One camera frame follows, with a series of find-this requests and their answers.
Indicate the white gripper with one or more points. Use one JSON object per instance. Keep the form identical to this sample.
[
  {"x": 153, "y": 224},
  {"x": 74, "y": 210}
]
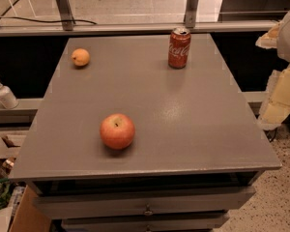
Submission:
[{"x": 276, "y": 105}]

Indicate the small orange fruit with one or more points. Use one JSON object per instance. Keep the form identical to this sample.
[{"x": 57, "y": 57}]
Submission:
[{"x": 80, "y": 57}]

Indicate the red coke can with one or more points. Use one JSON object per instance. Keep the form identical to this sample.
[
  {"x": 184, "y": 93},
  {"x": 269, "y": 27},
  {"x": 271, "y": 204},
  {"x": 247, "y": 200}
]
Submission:
[{"x": 179, "y": 43}]

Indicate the grey drawer cabinet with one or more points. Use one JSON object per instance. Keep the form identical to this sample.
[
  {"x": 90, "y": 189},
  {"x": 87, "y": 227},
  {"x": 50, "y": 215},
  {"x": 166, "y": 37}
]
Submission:
[{"x": 193, "y": 126}]

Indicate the upper grey drawer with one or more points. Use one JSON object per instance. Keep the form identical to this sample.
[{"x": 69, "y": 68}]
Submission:
[{"x": 144, "y": 202}]

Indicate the grey drawer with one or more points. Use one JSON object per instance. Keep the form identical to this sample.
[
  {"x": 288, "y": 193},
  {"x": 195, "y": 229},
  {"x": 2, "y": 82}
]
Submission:
[
  {"x": 153, "y": 223},
  {"x": 144, "y": 202}
]

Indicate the lower grey drawer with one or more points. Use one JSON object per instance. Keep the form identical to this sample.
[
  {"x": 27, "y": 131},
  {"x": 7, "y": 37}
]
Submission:
[{"x": 153, "y": 223}]

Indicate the red apple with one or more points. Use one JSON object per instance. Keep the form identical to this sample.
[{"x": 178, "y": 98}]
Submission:
[{"x": 117, "y": 131}]

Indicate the white pump dispenser bottle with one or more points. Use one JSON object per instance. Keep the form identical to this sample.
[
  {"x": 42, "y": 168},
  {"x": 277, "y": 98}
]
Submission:
[{"x": 7, "y": 97}]

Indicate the brown cardboard box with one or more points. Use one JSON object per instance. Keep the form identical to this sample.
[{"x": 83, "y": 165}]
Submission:
[{"x": 27, "y": 218}]

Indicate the right metal railing post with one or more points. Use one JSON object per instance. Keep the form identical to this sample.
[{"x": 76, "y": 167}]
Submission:
[{"x": 190, "y": 13}]

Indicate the metal railing post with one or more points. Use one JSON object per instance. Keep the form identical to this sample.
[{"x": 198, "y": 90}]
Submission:
[
  {"x": 190, "y": 13},
  {"x": 65, "y": 13}
]

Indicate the left metal railing post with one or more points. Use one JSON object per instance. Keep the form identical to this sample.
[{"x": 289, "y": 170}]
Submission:
[{"x": 65, "y": 13}]

